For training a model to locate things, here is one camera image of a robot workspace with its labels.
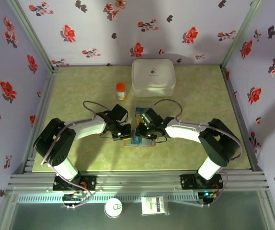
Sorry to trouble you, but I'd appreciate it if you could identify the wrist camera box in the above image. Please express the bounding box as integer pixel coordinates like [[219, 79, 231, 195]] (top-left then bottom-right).
[[140, 108, 155, 125], [115, 104, 129, 122]]

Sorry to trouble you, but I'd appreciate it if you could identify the aluminium frame cross rail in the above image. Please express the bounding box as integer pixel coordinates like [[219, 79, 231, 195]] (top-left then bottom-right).
[[5, 170, 270, 193]]

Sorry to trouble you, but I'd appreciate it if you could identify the orange capped pill bottle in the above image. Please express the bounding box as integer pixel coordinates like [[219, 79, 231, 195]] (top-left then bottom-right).
[[116, 82, 127, 101]]

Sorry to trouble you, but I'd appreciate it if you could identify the aluminium frame post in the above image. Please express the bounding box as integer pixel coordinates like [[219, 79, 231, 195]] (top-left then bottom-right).
[[6, 0, 59, 72], [220, 0, 265, 70]]

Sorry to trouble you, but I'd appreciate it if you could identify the white packet in plastic bag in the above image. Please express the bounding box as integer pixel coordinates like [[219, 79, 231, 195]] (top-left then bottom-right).
[[141, 196, 170, 216]]

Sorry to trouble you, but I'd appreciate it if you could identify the small electronics board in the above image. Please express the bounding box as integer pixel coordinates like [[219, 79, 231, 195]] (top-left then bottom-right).
[[62, 190, 92, 209], [198, 190, 218, 207]]

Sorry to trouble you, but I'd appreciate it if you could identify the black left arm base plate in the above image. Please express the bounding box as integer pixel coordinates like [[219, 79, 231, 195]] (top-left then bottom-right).
[[53, 175, 97, 192]]

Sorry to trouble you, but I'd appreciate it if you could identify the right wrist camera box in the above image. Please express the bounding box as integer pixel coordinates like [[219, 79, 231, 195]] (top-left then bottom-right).
[[140, 108, 155, 125]]

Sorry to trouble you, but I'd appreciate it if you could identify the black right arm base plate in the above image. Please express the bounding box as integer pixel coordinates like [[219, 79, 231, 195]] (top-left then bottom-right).
[[180, 174, 224, 190]]

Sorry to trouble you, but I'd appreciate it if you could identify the white zipped medicine pouch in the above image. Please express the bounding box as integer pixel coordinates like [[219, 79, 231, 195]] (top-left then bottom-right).
[[131, 58, 176, 98]]

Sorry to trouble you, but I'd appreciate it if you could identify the grey slotted cable duct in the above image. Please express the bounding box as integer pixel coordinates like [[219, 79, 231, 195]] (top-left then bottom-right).
[[16, 194, 202, 204]]

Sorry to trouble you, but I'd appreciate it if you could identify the round white lid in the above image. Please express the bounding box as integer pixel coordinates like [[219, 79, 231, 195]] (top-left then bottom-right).
[[104, 197, 123, 219]]

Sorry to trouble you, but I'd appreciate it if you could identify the lilac right arm cable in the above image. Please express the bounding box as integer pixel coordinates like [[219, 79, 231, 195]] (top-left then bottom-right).
[[153, 99, 245, 207]]

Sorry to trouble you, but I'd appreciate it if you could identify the brown leather card holder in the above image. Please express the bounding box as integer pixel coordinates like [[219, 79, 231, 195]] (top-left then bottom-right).
[[124, 129, 157, 148]]

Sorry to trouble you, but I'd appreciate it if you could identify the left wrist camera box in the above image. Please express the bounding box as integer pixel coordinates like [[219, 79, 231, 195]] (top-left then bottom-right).
[[115, 104, 129, 122]]

